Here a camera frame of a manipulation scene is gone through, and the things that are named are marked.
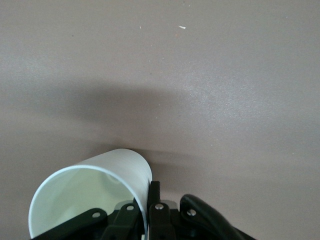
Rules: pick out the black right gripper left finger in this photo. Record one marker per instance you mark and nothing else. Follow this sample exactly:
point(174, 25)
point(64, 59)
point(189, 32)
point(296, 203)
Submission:
point(120, 225)

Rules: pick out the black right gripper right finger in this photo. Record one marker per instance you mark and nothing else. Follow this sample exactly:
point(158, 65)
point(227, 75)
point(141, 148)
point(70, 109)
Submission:
point(160, 220)

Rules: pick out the white plastic cup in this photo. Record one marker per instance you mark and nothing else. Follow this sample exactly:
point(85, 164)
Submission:
point(75, 190)

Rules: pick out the brown table cover mat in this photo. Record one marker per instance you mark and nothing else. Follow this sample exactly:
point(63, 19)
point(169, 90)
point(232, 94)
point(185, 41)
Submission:
point(160, 75)

